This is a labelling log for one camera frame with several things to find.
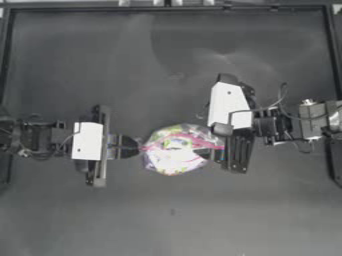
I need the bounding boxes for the clear bag with pink zip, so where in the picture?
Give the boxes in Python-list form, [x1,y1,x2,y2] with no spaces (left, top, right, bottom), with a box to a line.
[141,122,228,177]

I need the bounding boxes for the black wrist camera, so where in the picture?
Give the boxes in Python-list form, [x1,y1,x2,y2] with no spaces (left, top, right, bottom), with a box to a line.
[209,121,234,137]

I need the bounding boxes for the black camera cable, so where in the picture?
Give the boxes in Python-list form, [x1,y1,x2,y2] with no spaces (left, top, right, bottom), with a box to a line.
[228,107,258,125]

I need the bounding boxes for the black table frame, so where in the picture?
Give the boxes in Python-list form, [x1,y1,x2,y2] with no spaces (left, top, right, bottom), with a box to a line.
[0,1,342,111]

